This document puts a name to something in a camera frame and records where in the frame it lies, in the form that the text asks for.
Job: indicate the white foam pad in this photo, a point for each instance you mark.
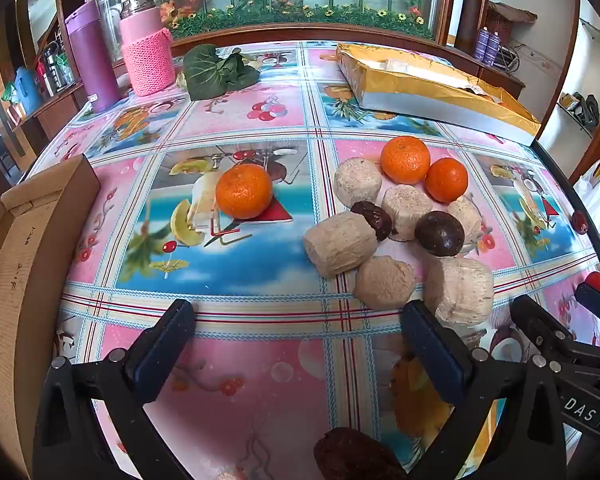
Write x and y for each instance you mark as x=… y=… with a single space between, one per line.
x=394 y=65

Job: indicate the beige sugarcane piece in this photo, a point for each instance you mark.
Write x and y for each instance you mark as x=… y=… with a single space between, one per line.
x=470 y=216
x=407 y=210
x=337 y=250
x=385 y=281
x=460 y=287
x=357 y=181

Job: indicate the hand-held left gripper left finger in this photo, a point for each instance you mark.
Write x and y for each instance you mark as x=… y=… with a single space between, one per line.
x=162 y=342

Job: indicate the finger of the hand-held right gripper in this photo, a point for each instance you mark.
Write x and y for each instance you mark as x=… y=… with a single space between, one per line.
x=532 y=317
x=597 y=301

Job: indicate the dark shoes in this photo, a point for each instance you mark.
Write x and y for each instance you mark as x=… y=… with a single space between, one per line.
x=585 y=107

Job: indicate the white plastic bag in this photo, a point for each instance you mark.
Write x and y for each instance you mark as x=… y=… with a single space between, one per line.
x=592 y=195

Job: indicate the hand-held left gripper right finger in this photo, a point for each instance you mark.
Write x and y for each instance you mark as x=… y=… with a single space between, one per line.
x=432 y=352

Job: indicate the red basket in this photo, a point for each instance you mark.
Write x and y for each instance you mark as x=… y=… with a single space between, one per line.
x=500 y=26

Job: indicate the pink knit-sleeved thermos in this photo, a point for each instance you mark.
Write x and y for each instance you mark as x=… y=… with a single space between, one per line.
x=147 y=55

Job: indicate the printed plastic tablecloth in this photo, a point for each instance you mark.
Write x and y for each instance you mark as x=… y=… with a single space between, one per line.
x=260 y=265

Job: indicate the green fabric leaves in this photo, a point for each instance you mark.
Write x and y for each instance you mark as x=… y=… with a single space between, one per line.
x=205 y=72

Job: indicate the blue plastic jug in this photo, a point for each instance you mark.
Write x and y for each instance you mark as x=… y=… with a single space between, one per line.
x=27 y=87

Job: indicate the brown cardboard box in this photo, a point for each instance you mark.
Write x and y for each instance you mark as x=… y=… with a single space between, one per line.
x=25 y=270

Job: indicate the wooden sideboard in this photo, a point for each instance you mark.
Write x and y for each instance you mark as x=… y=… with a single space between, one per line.
x=55 y=110

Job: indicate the orange mandarin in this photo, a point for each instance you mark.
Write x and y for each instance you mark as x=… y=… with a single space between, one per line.
x=405 y=159
x=446 y=180
x=243 y=191

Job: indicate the steel flask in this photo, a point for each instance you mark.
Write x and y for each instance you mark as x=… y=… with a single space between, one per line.
x=55 y=67

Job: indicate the purple thermos bottle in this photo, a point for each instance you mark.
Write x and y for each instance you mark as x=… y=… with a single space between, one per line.
x=92 y=55

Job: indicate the purple spray can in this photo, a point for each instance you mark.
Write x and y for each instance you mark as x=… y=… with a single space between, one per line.
x=494 y=47
x=481 y=42

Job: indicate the red cherry tomato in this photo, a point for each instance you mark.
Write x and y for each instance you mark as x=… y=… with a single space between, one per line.
x=597 y=281

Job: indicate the dark purple passion fruit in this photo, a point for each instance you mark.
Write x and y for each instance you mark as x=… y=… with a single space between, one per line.
x=439 y=232

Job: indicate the brown paper bundle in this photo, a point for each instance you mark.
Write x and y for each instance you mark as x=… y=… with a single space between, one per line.
x=512 y=11

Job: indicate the gold gift box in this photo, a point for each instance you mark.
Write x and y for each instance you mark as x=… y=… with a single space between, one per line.
x=410 y=105

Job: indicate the dark red date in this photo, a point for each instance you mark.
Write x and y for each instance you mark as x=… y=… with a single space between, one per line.
x=375 y=219
x=579 y=222
x=355 y=455

